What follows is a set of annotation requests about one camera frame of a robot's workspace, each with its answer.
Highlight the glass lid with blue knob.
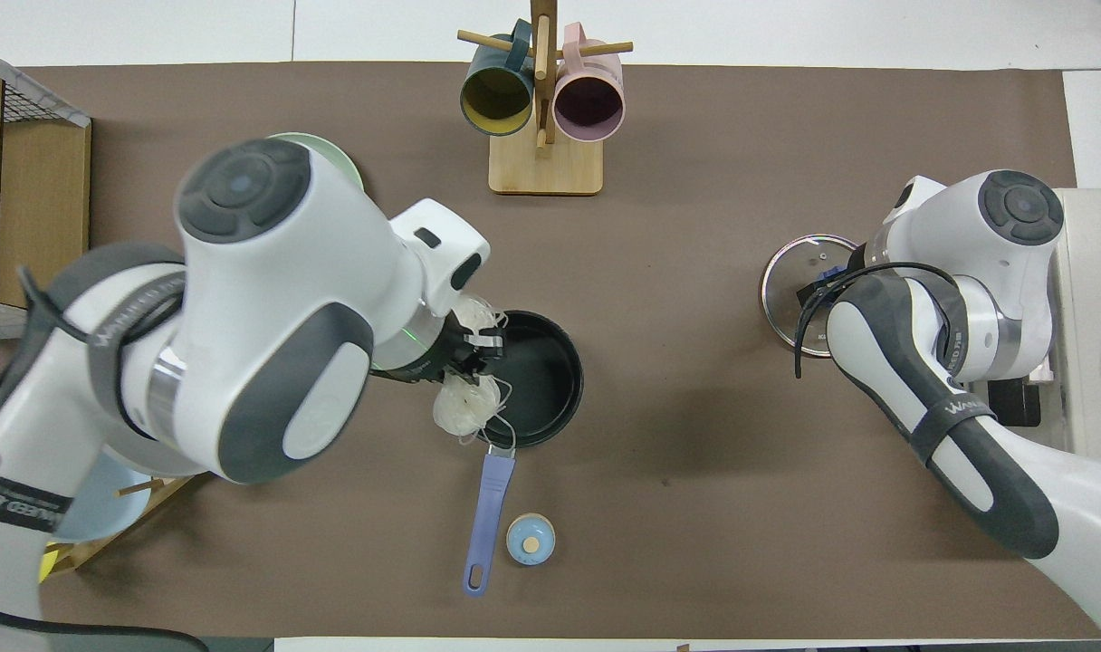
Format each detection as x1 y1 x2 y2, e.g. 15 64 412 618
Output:
761 234 877 358

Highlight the pink mug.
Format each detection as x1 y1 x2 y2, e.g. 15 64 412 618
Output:
552 23 626 144

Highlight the wooden mug tree stand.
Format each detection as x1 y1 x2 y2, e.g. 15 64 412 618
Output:
456 0 634 197

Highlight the dark teal mug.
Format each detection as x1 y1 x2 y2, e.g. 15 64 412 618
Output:
460 20 537 138

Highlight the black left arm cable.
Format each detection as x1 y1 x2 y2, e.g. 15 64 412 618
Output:
0 267 209 652

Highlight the brown table mat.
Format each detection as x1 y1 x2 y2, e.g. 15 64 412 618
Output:
0 62 1101 639

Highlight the patterned grey white cloth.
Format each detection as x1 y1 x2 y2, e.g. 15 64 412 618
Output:
0 43 92 128

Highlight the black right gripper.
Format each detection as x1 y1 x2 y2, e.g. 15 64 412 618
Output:
797 244 877 311

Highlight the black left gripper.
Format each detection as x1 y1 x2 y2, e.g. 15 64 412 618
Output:
433 317 508 386

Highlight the wooden plate rack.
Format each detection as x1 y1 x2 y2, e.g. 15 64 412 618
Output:
43 469 213 573

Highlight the pale green plate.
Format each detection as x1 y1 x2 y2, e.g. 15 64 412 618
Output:
270 133 367 191

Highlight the black pot with blue handle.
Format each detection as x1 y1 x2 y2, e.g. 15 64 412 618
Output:
474 311 585 599

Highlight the light blue plate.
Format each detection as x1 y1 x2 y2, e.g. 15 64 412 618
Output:
48 451 153 544

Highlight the translucent white vermicelli bundle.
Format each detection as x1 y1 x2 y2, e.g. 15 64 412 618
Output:
433 294 517 449

